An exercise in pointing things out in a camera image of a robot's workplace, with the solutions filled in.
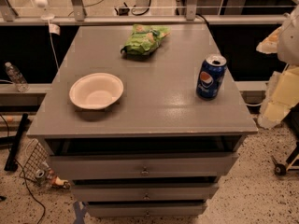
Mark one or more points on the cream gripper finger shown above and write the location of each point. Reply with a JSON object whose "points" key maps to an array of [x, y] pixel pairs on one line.
{"points": [[270, 44], [281, 96]]}

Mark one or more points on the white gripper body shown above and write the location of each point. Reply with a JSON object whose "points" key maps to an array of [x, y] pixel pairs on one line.
{"points": [[290, 41]]}

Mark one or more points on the blue pepsi can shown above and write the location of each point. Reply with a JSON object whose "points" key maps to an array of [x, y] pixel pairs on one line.
{"points": [[211, 76]]}

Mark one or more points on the white paper bowl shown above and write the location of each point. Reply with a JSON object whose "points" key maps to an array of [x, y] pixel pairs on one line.
{"points": [[96, 91]]}

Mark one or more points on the wheeled cart base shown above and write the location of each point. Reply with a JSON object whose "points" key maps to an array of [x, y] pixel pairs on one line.
{"points": [[291, 164]]}

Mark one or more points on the green chip bag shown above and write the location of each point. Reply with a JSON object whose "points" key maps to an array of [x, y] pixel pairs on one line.
{"points": [[144, 39]]}

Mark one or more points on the top grey drawer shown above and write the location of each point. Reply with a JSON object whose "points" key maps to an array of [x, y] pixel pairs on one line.
{"points": [[96, 167]]}

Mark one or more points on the grey drawer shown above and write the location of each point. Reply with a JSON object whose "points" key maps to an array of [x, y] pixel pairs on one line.
{"points": [[145, 192], [145, 209], [96, 167]]}

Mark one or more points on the bottom grey drawer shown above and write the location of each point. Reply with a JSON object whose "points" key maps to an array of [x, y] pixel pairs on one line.
{"points": [[145, 209]]}

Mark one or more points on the middle grey drawer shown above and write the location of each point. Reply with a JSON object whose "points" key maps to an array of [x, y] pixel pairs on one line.
{"points": [[145, 192]]}

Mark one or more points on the white round lamp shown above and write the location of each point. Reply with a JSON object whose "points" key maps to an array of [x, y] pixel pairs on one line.
{"points": [[44, 5]]}

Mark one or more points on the clear plastic water bottle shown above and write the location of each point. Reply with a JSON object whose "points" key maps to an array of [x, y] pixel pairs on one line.
{"points": [[16, 77]]}

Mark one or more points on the black stand leg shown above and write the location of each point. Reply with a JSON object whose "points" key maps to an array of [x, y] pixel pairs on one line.
{"points": [[11, 165]]}

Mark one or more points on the wire basket on floor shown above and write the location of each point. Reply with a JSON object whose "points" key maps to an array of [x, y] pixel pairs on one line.
{"points": [[36, 159]]}

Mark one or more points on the can in wire basket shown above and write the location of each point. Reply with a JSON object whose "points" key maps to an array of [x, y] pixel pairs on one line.
{"points": [[40, 177]]}

